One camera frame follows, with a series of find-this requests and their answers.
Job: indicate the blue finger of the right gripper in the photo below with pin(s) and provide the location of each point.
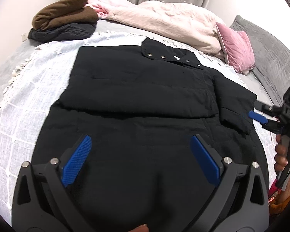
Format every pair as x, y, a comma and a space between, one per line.
257, 117

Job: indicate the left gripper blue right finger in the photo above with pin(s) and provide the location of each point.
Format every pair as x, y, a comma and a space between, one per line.
208, 159

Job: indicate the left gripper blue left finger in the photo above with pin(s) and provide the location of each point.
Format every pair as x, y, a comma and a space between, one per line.
73, 159

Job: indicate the large black coat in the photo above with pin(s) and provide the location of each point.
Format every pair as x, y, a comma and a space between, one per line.
141, 105

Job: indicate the right hand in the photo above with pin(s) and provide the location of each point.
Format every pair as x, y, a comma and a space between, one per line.
280, 158

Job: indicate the left hand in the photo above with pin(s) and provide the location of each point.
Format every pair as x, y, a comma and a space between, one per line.
141, 228

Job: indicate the grey padded headboard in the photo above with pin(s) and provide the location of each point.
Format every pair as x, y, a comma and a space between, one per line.
272, 59

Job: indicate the pink velvet pillow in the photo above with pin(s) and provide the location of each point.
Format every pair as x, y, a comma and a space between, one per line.
236, 48

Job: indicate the beige pink duvet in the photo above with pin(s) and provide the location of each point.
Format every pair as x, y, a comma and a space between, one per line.
183, 22

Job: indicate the folded dark quilted jacket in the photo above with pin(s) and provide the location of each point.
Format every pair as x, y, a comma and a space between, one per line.
68, 32

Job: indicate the folded brown garment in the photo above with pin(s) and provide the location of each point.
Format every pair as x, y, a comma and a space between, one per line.
62, 13

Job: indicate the white wall switch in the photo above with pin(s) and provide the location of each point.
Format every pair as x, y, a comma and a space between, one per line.
24, 37

